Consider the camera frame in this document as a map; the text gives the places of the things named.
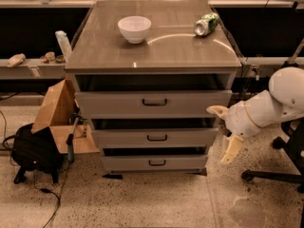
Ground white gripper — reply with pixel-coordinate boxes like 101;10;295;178
206;101;260;164

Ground grey drawer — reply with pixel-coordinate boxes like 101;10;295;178
75;90;232;119
102;155;208;173
91;128;218;149

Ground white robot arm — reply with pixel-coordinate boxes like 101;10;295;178
206;66;304;164

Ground grey top drawer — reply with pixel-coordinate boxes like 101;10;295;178
75;90;232;119

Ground grey bottom drawer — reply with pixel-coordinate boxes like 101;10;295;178
102;155;208;173

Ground grey drawer cabinet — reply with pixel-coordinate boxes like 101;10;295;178
64;0;243;180

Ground black office chair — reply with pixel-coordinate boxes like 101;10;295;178
240;119;304;194

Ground green soda can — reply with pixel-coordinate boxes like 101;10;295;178
194;12;219;36

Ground white ceramic bowl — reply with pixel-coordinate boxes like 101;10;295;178
118;16;152;44

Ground brown cardboard box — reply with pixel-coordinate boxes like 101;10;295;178
31;79;99;154

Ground white plastic bottle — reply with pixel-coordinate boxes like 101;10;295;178
55;30;72;62

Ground small round shelf object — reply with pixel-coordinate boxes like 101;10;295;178
40;51;55;63

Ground black bag on floor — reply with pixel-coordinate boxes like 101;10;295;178
11;123;64;184

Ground beige object on shelf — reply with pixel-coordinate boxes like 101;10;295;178
8;53;26;67

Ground black handled tool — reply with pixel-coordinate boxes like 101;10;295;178
66;115;80;163

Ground black floor cable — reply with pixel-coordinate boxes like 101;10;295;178
32;169;63;228

